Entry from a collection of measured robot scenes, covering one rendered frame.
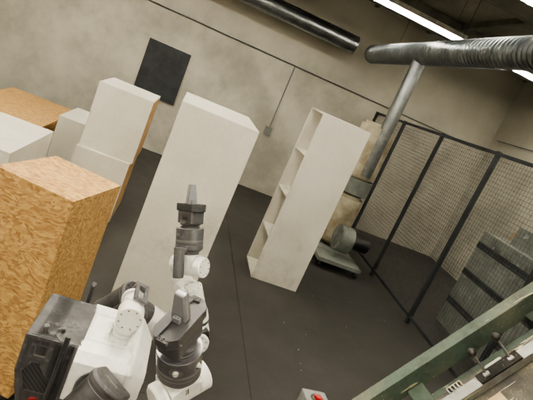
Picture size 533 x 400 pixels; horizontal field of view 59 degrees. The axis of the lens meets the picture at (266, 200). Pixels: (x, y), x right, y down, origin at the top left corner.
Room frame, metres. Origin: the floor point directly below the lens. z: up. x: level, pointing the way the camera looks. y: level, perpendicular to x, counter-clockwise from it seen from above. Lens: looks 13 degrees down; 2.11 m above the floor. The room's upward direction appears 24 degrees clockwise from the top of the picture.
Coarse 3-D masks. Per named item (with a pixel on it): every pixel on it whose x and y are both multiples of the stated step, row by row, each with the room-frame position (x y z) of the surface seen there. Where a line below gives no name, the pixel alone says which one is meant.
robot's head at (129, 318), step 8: (128, 296) 1.09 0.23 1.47; (128, 304) 1.05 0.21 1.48; (136, 304) 1.06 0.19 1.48; (120, 312) 1.03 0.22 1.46; (128, 312) 1.04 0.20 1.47; (136, 312) 1.04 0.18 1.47; (120, 320) 1.03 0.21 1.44; (128, 320) 1.04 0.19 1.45; (136, 320) 1.04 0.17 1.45; (120, 328) 1.03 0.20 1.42; (128, 328) 1.04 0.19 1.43; (136, 328) 1.04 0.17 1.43
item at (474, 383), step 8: (528, 344) 1.90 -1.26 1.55; (520, 352) 1.89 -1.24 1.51; (528, 352) 1.87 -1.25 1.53; (520, 360) 1.85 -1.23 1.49; (528, 360) 1.87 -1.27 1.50; (512, 368) 1.85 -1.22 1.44; (496, 376) 1.83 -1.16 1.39; (504, 376) 1.84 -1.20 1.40; (464, 384) 1.85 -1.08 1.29; (472, 384) 1.84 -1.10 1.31; (480, 384) 1.83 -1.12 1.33; (488, 384) 1.83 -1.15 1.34; (456, 392) 1.83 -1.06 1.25; (464, 392) 1.82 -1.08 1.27; (472, 392) 1.81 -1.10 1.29; (480, 392) 1.82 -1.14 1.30
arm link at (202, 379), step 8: (200, 368) 0.81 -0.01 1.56; (208, 368) 0.86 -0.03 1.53; (160, 376) 0.78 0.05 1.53; (192, 376) 0.79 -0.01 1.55; (200, 376) 0.84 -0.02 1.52; (208, 376) 0.85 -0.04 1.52; (168, 384) 0.78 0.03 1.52; (176, 384) 0.78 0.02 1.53; (184, 384) 0.78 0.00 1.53; (192, 384) 0.81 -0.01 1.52; (200, 384) 0.83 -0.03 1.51; (208, 384) 0.85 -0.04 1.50; (168, 392) 0.79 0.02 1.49; (176, 392) 0.79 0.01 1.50; (184, 392) 0.81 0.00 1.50; (192, 392) 0.82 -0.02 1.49; (200, 392) 0.84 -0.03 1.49
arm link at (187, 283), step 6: (186, 276) 1.44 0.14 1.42; (174, 282) 1.40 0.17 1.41; (180, 282) 1.41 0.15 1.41; (186, 282) 1.43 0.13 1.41; (192, 282) 1.44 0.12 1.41; (198, 282) 1.44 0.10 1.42; (174, 288) 1.40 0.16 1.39; (186, 288) 1.41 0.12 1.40; (192, 288) 1.41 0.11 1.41; (198, 288) 1.40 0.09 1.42; (192, 294) 1.39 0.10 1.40; (198, 294) 1.40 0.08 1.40
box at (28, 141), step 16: (0, 112) 3.98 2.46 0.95; (0, 128) 3.57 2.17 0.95; (16, 128) 3.74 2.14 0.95; (32, 128) 3.92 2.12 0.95; (0, 144) 3.21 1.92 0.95; (16, 144) 3.35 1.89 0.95; (32, 144) 3.57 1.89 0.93; (48, 144) 4.07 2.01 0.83; (0, 160) 3.12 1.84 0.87; (16, 160) 3.30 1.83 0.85
